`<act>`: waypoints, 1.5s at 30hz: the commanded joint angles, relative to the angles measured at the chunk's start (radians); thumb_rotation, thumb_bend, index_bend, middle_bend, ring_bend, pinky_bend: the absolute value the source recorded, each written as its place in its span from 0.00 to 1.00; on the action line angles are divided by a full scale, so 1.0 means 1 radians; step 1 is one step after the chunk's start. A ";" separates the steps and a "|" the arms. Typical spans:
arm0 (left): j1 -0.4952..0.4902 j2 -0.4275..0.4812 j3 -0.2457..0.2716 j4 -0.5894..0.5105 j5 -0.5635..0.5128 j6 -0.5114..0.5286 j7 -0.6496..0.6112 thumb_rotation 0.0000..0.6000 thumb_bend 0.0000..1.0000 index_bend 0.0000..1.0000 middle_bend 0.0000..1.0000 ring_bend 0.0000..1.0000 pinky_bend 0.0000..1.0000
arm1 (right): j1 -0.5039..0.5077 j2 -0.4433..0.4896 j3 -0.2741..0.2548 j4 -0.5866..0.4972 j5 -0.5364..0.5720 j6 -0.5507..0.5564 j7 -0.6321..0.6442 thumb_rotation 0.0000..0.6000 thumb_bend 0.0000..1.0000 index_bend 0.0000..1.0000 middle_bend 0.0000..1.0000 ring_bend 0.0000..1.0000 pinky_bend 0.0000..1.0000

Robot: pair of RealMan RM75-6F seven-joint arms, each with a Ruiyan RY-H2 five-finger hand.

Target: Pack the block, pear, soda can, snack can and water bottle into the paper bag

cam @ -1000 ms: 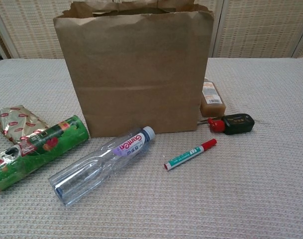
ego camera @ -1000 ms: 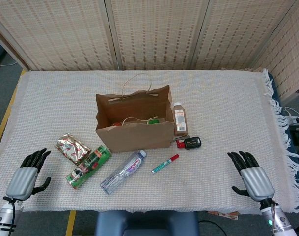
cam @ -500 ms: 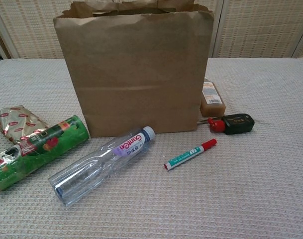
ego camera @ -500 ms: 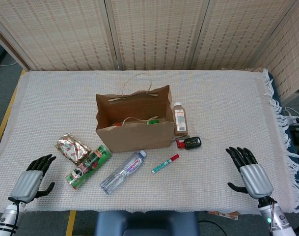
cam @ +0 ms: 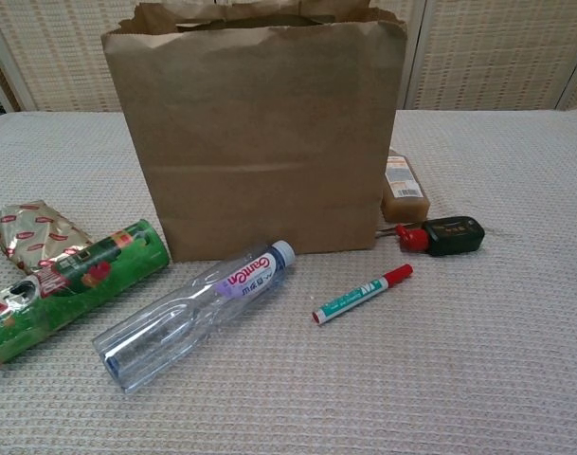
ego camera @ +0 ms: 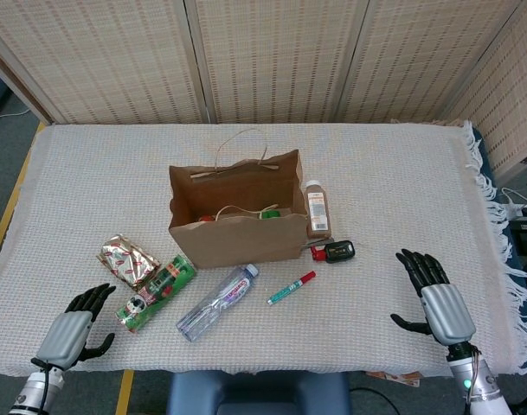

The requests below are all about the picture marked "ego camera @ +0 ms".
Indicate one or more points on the green chips can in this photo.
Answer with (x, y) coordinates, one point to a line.
(159, 287)

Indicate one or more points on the black bottle with red cap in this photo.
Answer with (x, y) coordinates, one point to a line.
(338, 252)

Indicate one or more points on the clear plastic water bottle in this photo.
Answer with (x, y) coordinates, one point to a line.
(215, 304)

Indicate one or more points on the left black grey robot hand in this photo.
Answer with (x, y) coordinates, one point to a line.
(66, 337)

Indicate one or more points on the white power strip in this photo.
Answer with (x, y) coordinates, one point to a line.
(518, 209)

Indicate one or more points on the brown paper bag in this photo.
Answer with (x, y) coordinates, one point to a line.
(241, 244)

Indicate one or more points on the right black grey robot hand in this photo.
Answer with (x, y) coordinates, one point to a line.
(447, 313)

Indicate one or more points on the white woven tablecloth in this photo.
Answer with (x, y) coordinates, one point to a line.
(397, 194)

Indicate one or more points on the brown labelled juice bottle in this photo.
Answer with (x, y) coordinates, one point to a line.
(318, 212)

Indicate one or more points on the small green plastic block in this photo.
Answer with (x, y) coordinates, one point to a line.
(271, 214)

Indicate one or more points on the orange printed paper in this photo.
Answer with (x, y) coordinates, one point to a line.
(397, 379)

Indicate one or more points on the silver red foil packet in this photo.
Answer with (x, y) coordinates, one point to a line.
(124, 259)

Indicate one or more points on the orange soda can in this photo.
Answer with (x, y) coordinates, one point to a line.
(207, 218)

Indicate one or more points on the blue chair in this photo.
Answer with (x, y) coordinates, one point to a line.
(259, 393)

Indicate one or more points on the red capped marker pen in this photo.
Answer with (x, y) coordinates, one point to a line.
(291, 287)

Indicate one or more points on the woven folding screen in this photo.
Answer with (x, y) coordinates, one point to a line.
(267, 65)

